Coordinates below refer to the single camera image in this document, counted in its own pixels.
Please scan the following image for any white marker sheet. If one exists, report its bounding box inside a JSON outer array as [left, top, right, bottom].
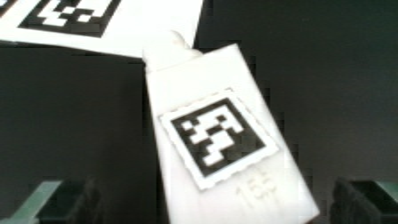
[[0, 0, 205, 58]]

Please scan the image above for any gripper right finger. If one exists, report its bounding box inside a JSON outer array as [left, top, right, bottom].
[[331, 178, 398, 224]]

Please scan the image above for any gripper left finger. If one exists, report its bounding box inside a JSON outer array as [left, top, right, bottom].
[[4, 180, 102, 224]]

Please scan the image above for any white stool leg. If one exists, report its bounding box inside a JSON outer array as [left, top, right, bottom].
[[144, 31, 320, 224]]

